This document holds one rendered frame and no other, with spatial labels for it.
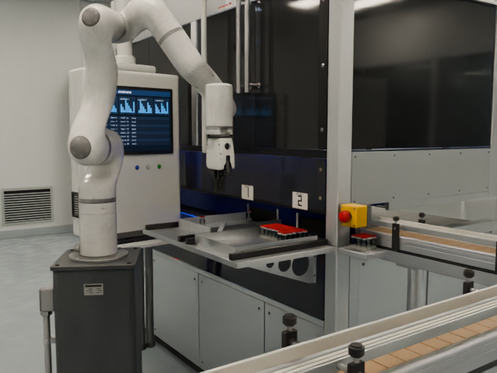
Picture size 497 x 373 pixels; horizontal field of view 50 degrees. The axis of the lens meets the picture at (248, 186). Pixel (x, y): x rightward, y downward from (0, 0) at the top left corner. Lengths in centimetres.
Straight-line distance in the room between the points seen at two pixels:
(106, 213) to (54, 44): 552
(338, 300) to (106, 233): 82
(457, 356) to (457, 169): 149
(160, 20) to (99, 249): 74
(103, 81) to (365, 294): 117
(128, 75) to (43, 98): 462
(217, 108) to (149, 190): 101
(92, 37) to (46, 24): 549
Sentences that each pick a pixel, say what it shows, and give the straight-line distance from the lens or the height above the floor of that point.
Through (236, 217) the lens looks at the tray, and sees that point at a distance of 236.
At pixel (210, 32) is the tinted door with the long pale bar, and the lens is 252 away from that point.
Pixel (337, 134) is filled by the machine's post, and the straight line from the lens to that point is 180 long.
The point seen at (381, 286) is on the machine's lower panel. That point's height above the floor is 70.
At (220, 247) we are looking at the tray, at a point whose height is 90.
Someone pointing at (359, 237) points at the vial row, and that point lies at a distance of 180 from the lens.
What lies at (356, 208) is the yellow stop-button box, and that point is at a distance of 175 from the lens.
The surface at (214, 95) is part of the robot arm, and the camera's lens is 162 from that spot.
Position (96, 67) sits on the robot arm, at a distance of 174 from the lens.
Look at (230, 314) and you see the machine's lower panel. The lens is 246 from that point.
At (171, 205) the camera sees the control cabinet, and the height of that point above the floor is 92.
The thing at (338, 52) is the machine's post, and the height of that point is 153.
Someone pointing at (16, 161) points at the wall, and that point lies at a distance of 698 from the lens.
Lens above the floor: 127
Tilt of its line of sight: 6 degrees down
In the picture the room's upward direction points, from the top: straight up
